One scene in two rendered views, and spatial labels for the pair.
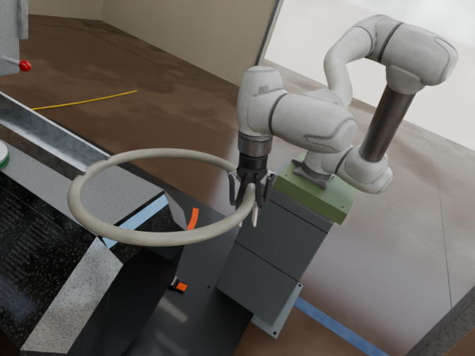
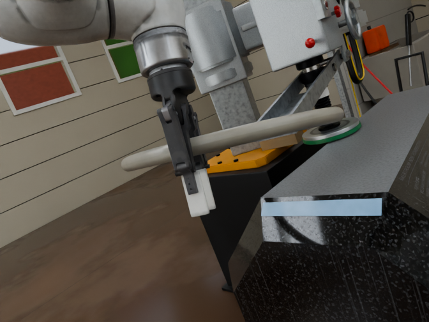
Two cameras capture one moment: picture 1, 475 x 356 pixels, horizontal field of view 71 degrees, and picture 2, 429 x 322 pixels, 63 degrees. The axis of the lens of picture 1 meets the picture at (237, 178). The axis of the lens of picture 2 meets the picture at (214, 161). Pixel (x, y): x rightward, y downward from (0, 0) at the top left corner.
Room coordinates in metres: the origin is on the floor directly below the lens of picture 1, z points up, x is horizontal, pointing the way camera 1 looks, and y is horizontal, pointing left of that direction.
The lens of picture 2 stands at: (1.13, -0.51, 1.18)
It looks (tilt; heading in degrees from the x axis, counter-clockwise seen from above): 12 degrees down; 123
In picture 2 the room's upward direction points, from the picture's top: 21 degrees counter-clockwise
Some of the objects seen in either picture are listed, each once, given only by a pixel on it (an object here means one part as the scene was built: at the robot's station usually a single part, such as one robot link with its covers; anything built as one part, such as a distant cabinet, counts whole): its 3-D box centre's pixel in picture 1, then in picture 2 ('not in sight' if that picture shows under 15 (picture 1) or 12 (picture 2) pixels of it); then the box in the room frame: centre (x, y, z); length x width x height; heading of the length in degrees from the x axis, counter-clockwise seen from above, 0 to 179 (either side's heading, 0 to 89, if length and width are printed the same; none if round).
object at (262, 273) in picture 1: (278, 242); not in sight; (1.55, -0.36, 0.40); 0.50 x 0.50 x 0.80; 71
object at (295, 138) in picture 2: not in sight; (281, 139); (0.50, 1.13, 0.81); 0.20 x 0.10 x 0.05; 173
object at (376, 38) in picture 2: not in sight; (377, 38); (0.83, 4.16, 1.00); 0.50 x 0.22 x 0.33; 71
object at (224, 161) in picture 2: not in sight; (251, 149); (0.27, 1.24, 0.76); 0.49 x 0.49 x 0.05; 75
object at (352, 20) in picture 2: not in sight; (343, 23); (0.94, 0.94, 1.22); 0.15 x 0.10 x 0.15; 85
